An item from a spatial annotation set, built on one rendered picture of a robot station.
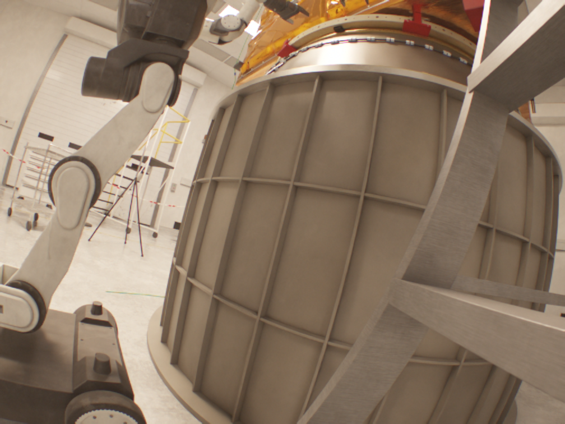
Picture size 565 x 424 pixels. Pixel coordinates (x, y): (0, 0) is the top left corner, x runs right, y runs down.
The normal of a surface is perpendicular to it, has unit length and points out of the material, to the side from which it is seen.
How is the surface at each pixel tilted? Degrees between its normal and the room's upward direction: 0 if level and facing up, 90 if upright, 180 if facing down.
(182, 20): 101
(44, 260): 90
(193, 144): 90
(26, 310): 90
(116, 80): 113
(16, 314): 90
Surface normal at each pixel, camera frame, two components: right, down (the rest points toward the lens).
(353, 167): -0.35, -0.18
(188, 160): 0.63, 0.07
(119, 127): 0.29, 0.34
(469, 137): -0.04, -0.05
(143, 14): 0.53, 0.48
